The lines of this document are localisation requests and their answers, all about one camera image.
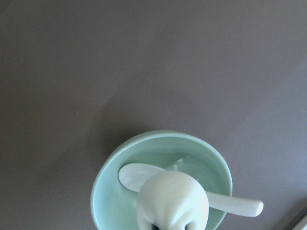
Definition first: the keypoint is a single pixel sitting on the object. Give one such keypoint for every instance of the white ceramic spoon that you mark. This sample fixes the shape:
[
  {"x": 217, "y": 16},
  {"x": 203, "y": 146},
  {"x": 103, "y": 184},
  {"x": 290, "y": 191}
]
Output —
[{"x": 134, "y": 175}]

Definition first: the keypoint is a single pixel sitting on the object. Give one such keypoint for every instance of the white steamed bun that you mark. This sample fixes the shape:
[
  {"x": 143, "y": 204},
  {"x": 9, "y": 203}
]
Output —
[{"x": 172, "y": 201}]

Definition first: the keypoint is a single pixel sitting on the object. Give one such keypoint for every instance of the light green bowl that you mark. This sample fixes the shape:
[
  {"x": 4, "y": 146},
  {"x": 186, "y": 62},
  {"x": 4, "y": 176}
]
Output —
[{"x": 113, "y": 205}]

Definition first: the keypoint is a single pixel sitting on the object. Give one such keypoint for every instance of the cream rabbit tray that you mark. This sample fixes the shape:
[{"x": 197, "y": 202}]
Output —
[{"x": 301, "y": 225}]

